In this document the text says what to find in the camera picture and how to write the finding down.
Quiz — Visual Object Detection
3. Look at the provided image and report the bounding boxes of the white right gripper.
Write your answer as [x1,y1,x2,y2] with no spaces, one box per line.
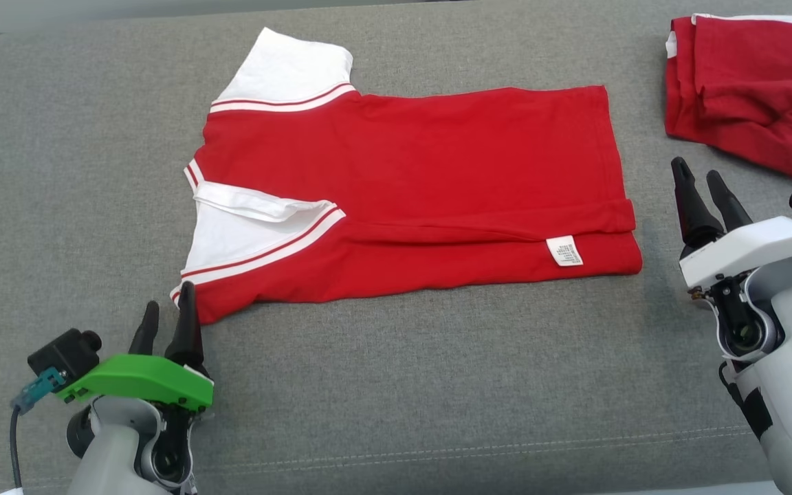
[671,157,792,289]

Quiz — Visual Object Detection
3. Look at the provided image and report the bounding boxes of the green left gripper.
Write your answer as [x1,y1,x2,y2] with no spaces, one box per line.
[56,280,215,413]

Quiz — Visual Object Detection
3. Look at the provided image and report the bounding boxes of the red shorts white stripe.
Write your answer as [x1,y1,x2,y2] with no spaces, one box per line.
[664,12,792,184]

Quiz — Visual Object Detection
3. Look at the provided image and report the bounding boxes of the red jersey white sleeves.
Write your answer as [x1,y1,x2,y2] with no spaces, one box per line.
[169,26,644,325]

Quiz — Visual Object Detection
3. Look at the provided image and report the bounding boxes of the black cable teal plug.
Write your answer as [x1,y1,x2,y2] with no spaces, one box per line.
[10,368,67,490]

